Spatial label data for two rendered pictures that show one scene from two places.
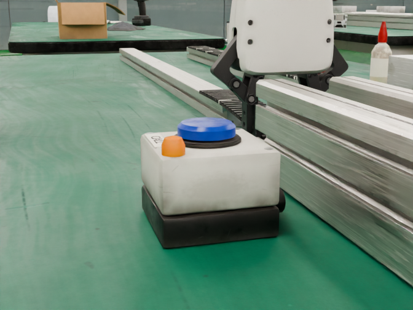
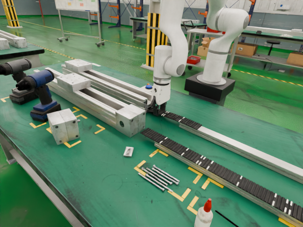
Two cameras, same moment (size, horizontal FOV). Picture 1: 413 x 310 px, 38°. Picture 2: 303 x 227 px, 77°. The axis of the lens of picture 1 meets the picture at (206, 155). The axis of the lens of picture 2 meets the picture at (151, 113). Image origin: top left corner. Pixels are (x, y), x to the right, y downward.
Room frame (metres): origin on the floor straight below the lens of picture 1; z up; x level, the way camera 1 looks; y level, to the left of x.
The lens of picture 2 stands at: (1.28, -0.62, 1.29)
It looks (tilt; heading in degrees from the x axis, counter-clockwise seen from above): 30 degrees down; 143
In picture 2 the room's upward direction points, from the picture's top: 3 degrees clockwise
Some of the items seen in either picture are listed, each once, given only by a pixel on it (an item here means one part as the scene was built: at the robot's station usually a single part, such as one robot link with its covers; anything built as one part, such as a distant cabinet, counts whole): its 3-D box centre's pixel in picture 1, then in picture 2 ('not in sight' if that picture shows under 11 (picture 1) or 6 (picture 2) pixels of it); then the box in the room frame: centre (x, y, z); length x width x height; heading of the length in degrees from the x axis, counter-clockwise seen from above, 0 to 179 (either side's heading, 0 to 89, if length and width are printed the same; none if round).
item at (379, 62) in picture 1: (381, 53); (205, 214); (1.14, -0.33, 0.84); 0.04 x 0.04 x 0.12
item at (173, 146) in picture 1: (173, 144); not in sight; (0.37, 0.02, 0.85); 0.01 x 0.01 x 0.01
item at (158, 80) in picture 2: not in sight; (161, 79); (0.62, -0.08, 0.98); 0.09 x 0.08 x 0.03; 106
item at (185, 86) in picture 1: (161, 72); (299, 174); (1.21, 0.09, 0.79); 0.96 x 0.04 x 0.03; 16
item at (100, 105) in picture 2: not in sight; (75, 92); (0.22, -0.38, 0.82); 0.80 x 0.10 x 0.09; 16
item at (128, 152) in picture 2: not in sight; (128, 152); (0.78, -0.35, 0.78); 0.05 x 0.03 x 0.01; 139
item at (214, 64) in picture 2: not in sight; (214, 66); (0.53, 0.42, 0.95); 0.19 x 0.19 x 0.18
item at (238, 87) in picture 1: (242, 109); (164, 104); (0.60, -0.04, 0.83); 0.03 x 0.03 x 0.07; 16
